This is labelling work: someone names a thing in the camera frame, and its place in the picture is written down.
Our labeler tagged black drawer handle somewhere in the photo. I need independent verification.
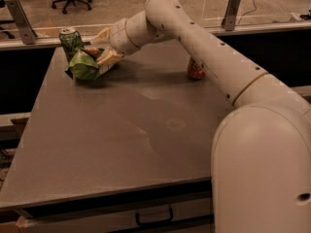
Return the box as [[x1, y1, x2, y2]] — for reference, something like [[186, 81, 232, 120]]
[[135, 207, 174, 227]]

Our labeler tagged green soda can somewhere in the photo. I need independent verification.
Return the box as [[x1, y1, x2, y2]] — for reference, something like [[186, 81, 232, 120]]
[[59, 28, 84, 61]]

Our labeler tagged metal bracket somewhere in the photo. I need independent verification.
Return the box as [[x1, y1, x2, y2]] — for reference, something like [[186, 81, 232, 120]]
[[5, 0, 37, 45], [222, 0, 241, 31]]

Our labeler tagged left metal bracket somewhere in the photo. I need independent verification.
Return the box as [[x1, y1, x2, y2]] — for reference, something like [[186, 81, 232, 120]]
[[5, 0, 37, 45]]

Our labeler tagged orange soda can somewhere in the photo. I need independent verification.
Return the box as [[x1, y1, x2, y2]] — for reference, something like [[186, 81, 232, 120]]
[[188, 58, 205, 80]]

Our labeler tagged grey table drawer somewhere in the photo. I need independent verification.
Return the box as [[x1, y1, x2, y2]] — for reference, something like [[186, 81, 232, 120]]
[[17, 198, 215, 233]]

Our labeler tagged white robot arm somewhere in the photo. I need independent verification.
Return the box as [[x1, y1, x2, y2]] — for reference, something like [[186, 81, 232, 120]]
[[92, 0, 311, 233]]

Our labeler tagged right metal bracket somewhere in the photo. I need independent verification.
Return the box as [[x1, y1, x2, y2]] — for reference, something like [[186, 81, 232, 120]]
[[222, 0, 241, 31]]

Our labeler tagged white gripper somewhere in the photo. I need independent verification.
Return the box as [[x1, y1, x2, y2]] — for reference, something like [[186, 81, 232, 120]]
[[90, 18, 139, 66]]

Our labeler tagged green rice chip bag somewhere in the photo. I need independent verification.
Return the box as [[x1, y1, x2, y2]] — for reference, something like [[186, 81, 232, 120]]
[[65, 48, 114, 81]]

